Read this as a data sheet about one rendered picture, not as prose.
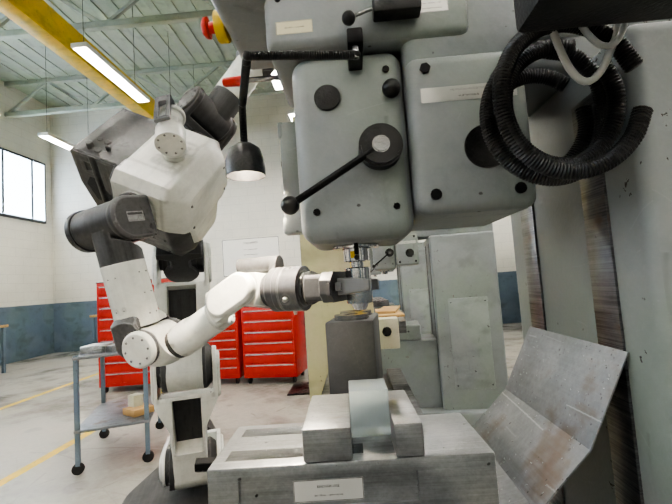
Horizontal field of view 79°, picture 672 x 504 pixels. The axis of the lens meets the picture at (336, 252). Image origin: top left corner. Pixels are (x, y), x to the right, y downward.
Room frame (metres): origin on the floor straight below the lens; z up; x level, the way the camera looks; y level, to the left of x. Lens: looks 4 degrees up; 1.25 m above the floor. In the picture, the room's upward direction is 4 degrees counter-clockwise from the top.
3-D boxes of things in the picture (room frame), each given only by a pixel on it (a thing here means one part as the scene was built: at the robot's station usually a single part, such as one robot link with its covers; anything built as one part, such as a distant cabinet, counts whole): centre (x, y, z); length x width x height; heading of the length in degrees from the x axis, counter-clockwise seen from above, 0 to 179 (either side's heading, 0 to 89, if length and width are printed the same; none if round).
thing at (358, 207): (0.75, -0.04, 1.47); 0.21 x 0.19 x 0.32; 178
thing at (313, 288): (0.79, 0.05, 1.23); 0.13 x 0.12 x 0.10; 159
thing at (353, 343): (1.11, -0.04, 1.06); 0.22 x 0.12 x 0.20; 171
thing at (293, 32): (0.75, -0.08, 1.68); 0.34 x 0.24 x 0.10; 88
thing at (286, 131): (0.76, 0.07, 1.45); 0.04 x 0.04 x 0.21; 88
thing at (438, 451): (0.58, 0.00, 1.01); 0.35 x 0.15 x 0.11; 89
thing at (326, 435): (0.58, 0.03, 1.05); 0.15 x 0.06 x 0.04; 179
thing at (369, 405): (0.58, -0.03, 1.07); 0.06 x 0.05 x 0.06; 179
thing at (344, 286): (0.72, -0.03, 1.24); 0.06 x 0.02 x 0.03; 69
